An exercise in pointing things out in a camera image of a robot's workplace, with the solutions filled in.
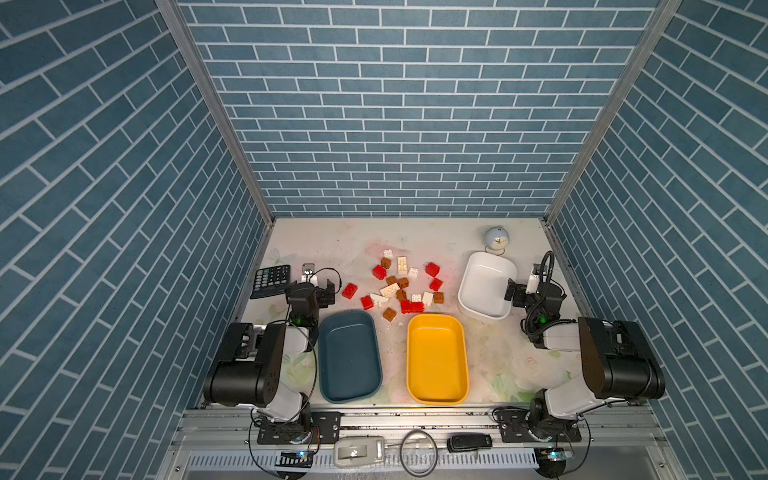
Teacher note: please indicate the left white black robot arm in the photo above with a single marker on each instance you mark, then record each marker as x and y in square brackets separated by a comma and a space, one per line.
[246, 368]

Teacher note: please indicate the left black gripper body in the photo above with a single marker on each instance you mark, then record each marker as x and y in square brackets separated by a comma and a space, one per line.
[324, 293]

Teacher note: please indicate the yellow plastic tray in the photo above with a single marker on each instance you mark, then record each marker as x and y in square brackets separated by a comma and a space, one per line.
[437, 370]

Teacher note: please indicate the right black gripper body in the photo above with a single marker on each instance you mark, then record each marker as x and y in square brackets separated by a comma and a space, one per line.
[516, 291]

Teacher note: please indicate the red lego cube lower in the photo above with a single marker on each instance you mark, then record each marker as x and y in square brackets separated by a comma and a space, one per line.
[436, 284]

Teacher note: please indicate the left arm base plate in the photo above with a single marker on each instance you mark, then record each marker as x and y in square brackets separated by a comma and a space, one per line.
[322, 427]

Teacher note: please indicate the black calculator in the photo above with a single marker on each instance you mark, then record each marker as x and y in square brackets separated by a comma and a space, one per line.
[270, 281]

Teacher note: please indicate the red lego brick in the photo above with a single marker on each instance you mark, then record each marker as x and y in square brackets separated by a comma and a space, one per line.
[366, 302]
[379, 272]
[349, 291]

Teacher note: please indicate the red lego cube upper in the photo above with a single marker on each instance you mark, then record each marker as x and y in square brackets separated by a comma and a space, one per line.
[432, 269]

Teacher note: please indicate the small grey globe ball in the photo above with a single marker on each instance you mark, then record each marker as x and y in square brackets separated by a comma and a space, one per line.
[496, 239]

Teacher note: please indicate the red lego cube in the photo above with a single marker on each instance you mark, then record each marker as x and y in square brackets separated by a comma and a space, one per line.
[436, 284]
[432, 269]

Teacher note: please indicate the white plastic tray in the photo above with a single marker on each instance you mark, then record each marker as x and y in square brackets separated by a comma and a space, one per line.
[482, 290]

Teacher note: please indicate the black remote on rail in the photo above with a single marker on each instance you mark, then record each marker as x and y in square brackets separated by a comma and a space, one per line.
[467, 442]

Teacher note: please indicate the brown lego front lone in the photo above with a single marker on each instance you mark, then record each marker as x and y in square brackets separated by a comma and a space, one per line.
[389, 314]

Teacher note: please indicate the dark teal plastic tray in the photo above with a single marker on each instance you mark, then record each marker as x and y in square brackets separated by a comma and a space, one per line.
[349, 358]

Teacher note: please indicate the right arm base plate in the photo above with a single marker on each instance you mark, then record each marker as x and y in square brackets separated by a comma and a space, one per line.
[518, 425]

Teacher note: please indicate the grey box on rail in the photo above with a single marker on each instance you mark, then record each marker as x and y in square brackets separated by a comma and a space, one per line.
[359, 451]

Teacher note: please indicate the long white lego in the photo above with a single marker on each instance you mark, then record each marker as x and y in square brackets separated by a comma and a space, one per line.
[390, 290]

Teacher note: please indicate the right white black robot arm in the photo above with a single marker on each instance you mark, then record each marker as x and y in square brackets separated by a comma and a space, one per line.
[617, 365]

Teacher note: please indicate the long white lego brick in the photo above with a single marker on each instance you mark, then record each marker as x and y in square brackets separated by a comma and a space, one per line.
[402, 266]

